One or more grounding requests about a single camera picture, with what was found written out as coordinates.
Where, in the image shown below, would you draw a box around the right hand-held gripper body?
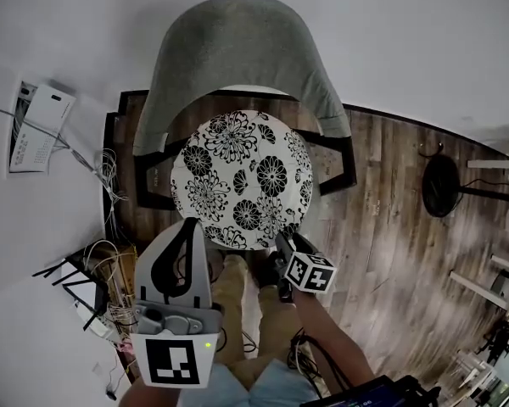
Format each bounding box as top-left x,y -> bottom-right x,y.
273,248 -> 338,303

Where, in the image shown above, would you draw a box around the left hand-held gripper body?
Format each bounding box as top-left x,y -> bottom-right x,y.
129,298 -> 225,389

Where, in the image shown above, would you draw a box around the white black floral round cushion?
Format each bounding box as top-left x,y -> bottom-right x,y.
170,110 -> 315,252

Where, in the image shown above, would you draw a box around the grey upholstered armchair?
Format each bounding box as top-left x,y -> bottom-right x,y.
133,0 -> 358,211

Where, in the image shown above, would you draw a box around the person's right forearm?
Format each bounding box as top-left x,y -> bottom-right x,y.
292,290 -> 377,387

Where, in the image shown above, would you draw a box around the person's left forearm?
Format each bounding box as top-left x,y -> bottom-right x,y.
129,382 -> 183,407

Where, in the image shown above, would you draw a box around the person's black shoe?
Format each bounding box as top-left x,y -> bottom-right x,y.
253,250 -> 283,291

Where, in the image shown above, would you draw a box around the person's khaki trouser legs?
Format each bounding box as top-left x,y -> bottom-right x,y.
210,253 -> 306,393

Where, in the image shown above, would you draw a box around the black router with antennas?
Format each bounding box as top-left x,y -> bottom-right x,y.
31,255 -> 112,334

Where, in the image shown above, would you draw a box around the white power strip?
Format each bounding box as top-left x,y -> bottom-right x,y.
74,301 -> 116,339

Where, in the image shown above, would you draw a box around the person's light blue shirt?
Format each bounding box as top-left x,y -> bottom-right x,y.
181,357 -> 320,407

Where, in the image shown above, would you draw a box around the black screen device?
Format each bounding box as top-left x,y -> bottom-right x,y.
299,374 -> 441,407

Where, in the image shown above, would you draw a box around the black standing fan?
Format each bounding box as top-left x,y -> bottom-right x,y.
418,142 -> 509,220

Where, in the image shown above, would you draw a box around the brown box with wires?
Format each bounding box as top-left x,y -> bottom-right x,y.
82,238 -> 137,328

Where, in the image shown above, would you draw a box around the black cables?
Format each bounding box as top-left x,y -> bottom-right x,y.
286,327 -> 355,396

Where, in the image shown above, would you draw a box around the bundle of white wires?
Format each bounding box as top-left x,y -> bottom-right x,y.
93,148 -> 131,245

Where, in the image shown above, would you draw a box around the white shelf frame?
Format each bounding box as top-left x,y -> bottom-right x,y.
448,252 -> 509,317

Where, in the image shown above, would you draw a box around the white wall box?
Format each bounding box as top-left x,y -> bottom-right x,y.
8,83 -> 77,176

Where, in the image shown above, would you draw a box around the open white wall cabinet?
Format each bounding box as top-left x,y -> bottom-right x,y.
4,78 -> 42,178

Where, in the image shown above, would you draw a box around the grey wall cable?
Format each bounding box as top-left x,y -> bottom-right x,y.
0,103 -> 97,173

